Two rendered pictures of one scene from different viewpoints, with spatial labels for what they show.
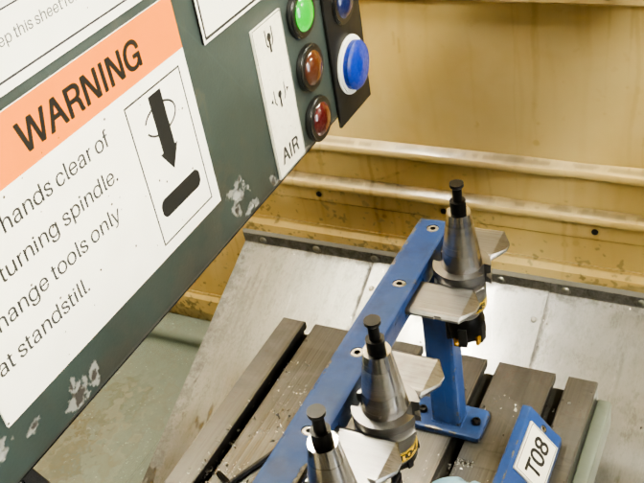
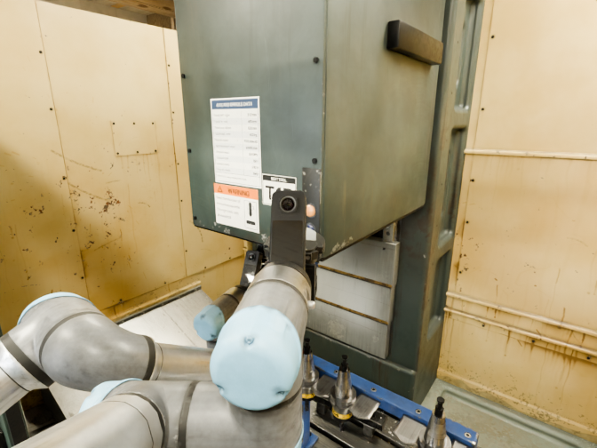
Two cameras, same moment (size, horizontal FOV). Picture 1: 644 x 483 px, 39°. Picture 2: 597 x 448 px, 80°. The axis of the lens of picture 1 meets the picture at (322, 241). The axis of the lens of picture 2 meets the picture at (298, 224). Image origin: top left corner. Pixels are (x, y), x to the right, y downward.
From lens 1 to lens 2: 0.94 m
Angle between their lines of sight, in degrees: 85
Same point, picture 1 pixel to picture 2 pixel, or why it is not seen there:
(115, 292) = (234, 223)
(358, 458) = (322, 384)
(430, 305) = (405, 423)
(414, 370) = (362, 408)
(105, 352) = (231, 230)
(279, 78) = not seen: hidden behind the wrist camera
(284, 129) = not seen: hidden behind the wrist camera
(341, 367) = (365, 383)
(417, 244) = (450, 424)
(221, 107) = (264, 218)
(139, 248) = (240, 222)
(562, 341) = not seen: outside the picture
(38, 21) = (234, 178)
